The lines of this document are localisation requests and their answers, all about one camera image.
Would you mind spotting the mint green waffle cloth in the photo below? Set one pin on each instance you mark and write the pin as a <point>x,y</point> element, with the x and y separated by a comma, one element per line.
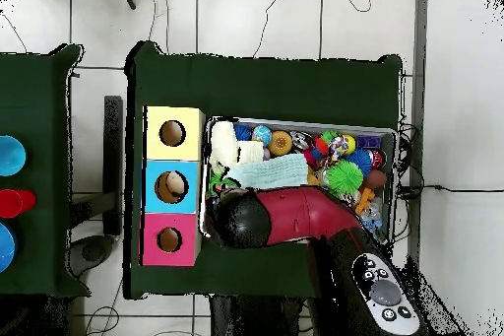
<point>271,172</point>

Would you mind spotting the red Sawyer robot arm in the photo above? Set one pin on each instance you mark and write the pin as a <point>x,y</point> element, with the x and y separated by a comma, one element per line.
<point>299,214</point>

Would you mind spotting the wooden box with three holes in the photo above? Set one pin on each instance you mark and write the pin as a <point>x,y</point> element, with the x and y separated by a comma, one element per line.
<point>189,147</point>

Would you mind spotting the shallow clear mesh bin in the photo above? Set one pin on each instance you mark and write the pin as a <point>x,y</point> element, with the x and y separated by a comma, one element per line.
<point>391,143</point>

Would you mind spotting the globe print ball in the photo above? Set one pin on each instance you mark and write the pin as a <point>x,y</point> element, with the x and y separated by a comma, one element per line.
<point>262,135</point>

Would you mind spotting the cream waffle cloth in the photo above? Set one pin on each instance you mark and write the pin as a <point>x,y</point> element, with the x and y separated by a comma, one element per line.
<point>224,143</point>

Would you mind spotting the burger squeeze toy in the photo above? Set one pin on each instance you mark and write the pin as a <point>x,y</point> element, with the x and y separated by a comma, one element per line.
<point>280,143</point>

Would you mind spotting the dark green table cloth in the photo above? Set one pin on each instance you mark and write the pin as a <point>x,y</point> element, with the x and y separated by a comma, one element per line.
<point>275,87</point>
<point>35,95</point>

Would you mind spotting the lime green spiky ball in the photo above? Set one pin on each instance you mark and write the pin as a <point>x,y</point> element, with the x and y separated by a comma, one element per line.
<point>344,177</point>

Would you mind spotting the blue spiky ball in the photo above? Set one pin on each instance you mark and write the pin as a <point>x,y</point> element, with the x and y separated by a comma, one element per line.
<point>360,158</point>

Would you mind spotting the orange bone toy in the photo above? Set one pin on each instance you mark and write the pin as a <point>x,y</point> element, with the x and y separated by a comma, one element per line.
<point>364,198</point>

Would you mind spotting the small brown football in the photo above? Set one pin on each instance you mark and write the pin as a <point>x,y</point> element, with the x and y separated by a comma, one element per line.
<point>376,179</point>

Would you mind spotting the black upright panel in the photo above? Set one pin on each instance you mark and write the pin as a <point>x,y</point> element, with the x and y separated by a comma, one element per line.
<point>113,154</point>

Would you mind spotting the grey round stand base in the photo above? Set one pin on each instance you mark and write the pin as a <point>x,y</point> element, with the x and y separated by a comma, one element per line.
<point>90,253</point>

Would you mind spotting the red plastic cup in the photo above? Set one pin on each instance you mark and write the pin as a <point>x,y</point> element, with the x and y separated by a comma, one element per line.
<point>15,203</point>

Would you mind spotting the blue plastic cup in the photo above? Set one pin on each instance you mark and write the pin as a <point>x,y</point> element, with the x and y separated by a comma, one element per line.
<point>11,156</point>
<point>6,247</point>

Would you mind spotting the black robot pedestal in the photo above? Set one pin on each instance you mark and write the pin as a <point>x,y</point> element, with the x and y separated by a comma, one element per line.
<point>256,320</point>

